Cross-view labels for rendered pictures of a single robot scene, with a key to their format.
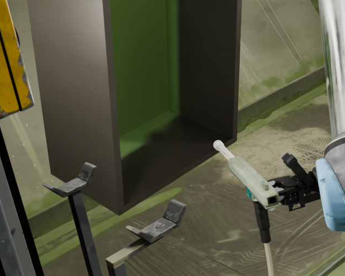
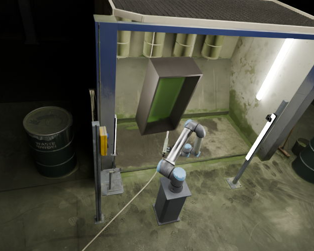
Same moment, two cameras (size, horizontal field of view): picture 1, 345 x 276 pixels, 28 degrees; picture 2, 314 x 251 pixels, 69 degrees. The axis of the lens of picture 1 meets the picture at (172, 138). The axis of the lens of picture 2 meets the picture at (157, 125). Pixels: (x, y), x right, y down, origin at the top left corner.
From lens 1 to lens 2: 1.56 m
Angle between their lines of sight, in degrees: 20
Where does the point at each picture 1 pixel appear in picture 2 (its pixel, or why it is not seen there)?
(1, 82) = (103, 153)
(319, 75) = (219, 113)
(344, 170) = (162, 165)
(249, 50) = (204, 99)
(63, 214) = not seen: hidden behind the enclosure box
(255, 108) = (197, 114)
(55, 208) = not seen: hidden behind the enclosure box
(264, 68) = (205, 105)
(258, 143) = not seen: hidden behind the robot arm
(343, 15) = (182, 138)
